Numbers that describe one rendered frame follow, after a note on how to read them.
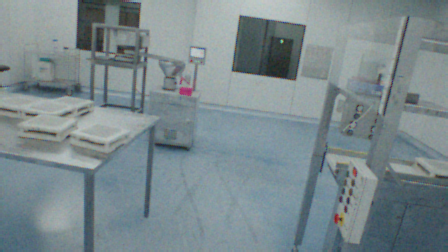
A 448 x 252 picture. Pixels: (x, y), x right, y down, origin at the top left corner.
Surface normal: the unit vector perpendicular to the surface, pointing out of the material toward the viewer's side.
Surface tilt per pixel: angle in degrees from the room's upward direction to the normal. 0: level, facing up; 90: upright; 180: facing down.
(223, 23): 90
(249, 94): 90
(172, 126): 90
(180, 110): 90
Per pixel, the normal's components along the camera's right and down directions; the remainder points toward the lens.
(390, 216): -0.09, 0.26
